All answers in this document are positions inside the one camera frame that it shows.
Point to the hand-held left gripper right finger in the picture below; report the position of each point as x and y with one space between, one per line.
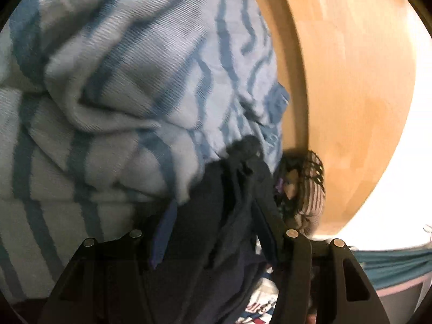
266 229

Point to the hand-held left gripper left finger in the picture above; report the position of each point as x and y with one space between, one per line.
162 233

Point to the navy blue collared shirt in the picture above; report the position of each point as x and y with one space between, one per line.
222 236

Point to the folded black clothes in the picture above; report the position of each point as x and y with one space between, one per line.
290 182

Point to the star striped quilt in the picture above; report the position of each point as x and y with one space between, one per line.
260 305

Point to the teal curtain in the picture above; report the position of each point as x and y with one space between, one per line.
391 265

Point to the light blue striped hoodie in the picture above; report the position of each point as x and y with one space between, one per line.
118 91

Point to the wooden headboard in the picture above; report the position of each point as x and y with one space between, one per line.
354 91

